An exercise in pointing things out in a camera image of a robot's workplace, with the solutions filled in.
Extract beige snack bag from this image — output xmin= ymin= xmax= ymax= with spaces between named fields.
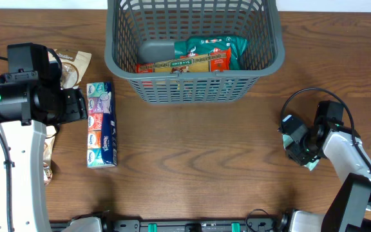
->
xmin=43 ymin=126 xmax=59 ymax=186

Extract beige cookie bag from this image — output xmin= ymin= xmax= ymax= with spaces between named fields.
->
xmin=54 ymin=49 xmax=92 ymax=89

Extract Kleenex tissue multipack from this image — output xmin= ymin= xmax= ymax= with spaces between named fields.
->
xmin=87 ymin=82 xmax=117 ymax=169

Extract red San Remo spaghetti pack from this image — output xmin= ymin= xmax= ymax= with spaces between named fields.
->
xmin=136 ymin=48 xmax=231 ymax=73

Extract green Nescafe coffee bag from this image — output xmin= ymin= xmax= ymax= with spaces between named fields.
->
xmin=174 ymin=35 xmax=248 ymax=70

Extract mint green small packet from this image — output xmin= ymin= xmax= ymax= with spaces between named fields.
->
xmin=282 ymin=135 xmax=319 ymax=171

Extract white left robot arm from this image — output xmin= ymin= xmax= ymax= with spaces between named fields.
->
xmin=0 ymin=43 xmax=88 ymax=231

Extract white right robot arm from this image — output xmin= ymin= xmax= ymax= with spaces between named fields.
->
xmin=279 ymin=101 xmax=371 ymax=231

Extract grey plastic basket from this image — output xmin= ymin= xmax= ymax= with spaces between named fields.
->
xmin=104 ymin=0 xmax=285 ymax=104

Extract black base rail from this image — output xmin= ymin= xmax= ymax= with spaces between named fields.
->
xmin=50 ymin=217 xmax=278 ymax=232

